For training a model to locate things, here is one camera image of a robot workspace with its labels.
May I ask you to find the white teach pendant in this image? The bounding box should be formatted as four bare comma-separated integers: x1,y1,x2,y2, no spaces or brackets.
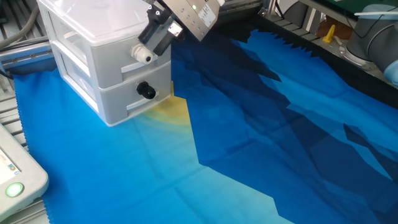
0,122,50,222

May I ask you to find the grey corrugated hose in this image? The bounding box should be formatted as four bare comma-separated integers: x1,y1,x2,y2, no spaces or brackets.
0,4,40,50

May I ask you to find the drawer with white knob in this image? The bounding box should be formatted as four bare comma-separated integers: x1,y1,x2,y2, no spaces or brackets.
90,32,172,90

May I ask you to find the drawer with black knob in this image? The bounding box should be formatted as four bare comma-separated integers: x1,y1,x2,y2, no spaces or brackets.
98,60,173,125

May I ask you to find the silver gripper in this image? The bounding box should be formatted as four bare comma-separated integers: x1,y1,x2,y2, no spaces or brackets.
137,0,226,57

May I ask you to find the yellow plastic wedge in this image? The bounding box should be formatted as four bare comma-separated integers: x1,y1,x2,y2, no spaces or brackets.
322,24,337,44

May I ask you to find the blue mountain print cloth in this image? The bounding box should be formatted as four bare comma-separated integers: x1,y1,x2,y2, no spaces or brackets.
12,18,398,224

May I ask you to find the white plastic drawer cabinet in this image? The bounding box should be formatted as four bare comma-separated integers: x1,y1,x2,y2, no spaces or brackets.
36,0,173,128

